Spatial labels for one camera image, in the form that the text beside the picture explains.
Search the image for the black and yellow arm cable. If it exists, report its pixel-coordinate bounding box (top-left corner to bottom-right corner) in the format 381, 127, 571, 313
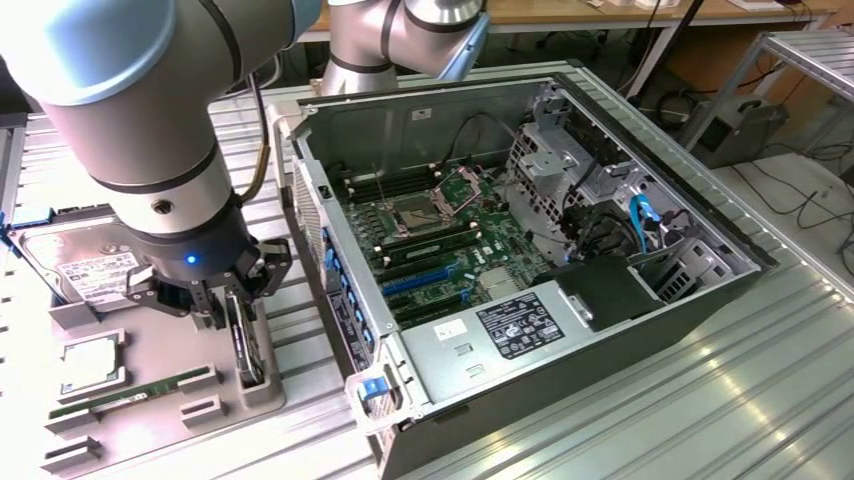
237, 73, 283, 202

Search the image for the blue expansion slot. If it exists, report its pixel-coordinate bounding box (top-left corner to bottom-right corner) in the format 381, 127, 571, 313
381, 264, 456, 297

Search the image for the blue SATA wire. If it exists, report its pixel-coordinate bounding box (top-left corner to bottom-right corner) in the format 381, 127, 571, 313
625, 192, 663, 257

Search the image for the grey power supply unit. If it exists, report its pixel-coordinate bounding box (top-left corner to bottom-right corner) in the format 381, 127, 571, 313
397, 279, 596, 406

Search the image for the grey box device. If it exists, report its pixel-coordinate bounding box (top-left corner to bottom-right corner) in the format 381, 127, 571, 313
684, 96, 791, 170

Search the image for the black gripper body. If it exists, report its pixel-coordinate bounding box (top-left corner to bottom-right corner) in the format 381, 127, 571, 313
125, 199, 262, 290

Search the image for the open black PC case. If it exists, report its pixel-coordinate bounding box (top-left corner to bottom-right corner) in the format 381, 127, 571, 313
264, 68, 782, 480

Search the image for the green motherboard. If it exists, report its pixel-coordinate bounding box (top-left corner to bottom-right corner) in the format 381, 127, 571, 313
331, 163, 559, 327

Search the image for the CPU socket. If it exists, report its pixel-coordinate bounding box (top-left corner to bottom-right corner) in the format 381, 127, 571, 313
388, 194, 449, 237

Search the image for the black looped wire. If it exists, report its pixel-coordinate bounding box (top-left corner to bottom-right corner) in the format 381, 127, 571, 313
448, 114, 520, 166

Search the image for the silver CPU chip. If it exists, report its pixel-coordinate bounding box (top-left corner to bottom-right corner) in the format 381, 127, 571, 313
57, 343, 129, 397

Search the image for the installed green RAM stick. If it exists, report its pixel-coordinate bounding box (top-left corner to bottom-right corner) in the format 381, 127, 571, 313
381, 228, 479, 266

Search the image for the open metal socket cover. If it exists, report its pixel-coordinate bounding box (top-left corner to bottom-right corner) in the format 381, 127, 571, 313
431, 166, 485, 206

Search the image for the silver hard disk drive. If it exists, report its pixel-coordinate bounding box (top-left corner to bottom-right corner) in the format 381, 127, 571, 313
17, 222, 149, 315

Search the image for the grey parts rack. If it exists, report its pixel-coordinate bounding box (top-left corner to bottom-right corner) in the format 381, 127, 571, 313
38, 214, 289, 476

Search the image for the black plastic shroud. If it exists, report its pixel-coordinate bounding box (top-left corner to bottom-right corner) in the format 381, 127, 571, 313
551, 258, 663, 333

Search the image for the black floor cable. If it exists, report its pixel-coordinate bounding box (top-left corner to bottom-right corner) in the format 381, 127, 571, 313
730, 142, 854, 236

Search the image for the silver chipset heatsink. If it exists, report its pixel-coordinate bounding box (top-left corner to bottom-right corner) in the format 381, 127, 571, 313
477, 269, 529, 297

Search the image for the metal disk bay cage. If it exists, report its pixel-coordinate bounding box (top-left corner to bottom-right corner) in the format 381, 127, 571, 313
504, 122, 605, 244

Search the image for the wooden desk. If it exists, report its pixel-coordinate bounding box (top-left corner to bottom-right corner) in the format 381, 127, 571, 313
292, 0, 843, 46

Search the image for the blue plastic part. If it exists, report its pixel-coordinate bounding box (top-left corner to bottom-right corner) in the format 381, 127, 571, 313
0, 203, 57, 247

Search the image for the aluminium profile frame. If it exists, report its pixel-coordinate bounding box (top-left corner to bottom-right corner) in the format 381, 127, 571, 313
731, 29, 854, 132

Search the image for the black bundle of wires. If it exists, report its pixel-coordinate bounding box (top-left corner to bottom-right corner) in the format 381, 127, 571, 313
563, 199, 635, 261

